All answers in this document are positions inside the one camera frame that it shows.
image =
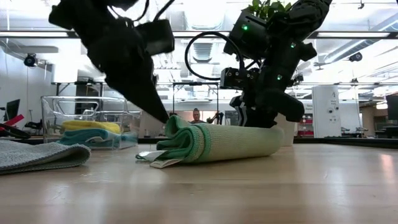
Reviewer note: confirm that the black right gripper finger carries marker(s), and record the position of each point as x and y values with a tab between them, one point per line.
237	109
261	118

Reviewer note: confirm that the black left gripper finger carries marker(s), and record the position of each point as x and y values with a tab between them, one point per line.
146	102

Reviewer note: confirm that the green microfiber towel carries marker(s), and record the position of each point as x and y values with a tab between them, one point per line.
233	140

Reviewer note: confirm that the yellow microfiber towel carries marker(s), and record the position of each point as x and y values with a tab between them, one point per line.
93	126

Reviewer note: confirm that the teal fluffy microfiber towel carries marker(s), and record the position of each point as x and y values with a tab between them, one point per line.
84	137

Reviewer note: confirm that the grey microfiber towel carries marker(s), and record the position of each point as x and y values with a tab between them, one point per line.
37	155

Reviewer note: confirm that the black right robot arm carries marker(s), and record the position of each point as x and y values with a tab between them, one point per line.
280	21

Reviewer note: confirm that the black background robot arm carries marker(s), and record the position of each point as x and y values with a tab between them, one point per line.
217	117

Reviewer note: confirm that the white plant pot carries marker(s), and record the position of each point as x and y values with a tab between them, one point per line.
289	130

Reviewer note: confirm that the person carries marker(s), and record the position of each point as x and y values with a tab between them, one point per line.
196	115

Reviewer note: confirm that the red storage drawers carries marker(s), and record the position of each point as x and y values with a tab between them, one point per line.
306	124

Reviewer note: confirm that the white tall appliance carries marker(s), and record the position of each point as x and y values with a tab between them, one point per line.
325	105

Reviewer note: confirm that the clear plastic bin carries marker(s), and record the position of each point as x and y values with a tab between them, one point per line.
87	105

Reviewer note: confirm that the black background monitor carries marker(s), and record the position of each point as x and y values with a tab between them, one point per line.
13	109

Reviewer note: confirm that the red angled bar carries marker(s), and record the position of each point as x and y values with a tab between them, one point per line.
17	120

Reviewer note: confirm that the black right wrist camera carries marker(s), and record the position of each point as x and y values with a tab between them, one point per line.
237	77

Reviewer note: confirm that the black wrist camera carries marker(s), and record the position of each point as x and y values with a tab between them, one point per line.
237	77
157	37

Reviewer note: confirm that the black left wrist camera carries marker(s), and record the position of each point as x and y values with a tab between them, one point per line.
157	37

